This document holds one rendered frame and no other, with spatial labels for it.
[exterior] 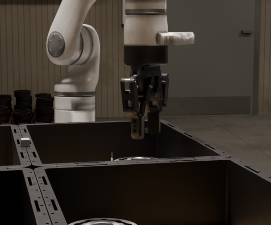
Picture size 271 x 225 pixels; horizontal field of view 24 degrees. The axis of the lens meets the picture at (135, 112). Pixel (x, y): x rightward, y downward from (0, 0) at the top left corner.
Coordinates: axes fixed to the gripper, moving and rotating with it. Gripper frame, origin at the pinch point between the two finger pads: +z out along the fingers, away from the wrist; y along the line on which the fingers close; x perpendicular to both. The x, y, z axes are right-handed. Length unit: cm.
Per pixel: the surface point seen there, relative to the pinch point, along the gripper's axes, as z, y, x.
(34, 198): 2.2, 40.1, 6.4
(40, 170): 2.1, 28.1, -1.6
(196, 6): -41, -636, -260
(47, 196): 2.2, 38.6, 7.1
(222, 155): 2.2, 6.7, 16.4
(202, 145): 2.2, 0.2, 10.6
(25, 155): 2.0, 20.8, -9.9
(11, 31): -13, -512, -444
